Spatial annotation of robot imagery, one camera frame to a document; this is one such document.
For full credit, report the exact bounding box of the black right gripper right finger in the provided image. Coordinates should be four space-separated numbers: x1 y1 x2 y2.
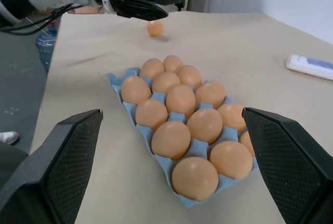
241 106 333 224

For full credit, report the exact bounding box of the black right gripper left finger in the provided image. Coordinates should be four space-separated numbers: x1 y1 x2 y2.
0 108 104 224

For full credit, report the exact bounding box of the brown egg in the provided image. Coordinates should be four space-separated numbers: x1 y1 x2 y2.
151 120 192 160
135 98 169 130
175 65 203 91
163 55 185 73
186 108 224 144
151 72 182 93
146 20 164 37
165 84 196 118
121 75 152 105
217 103 247 132
171 156 219 201
139 58 165 79
209 140 253 180
238 130 255 157
195 80 227 109

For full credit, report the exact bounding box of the blue egg tray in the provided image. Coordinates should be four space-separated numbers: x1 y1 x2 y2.
106 67 261 210

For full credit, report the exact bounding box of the white shoe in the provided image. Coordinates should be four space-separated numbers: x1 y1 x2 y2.
0 131 20 145

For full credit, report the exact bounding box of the blue water jug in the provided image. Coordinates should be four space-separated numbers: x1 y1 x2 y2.
35 15 62 73

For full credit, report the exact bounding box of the white bottle with blue cap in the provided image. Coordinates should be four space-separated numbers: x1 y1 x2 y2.
286 54 333 81

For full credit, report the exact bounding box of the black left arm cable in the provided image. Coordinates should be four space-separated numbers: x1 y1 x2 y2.
0 2 83 36

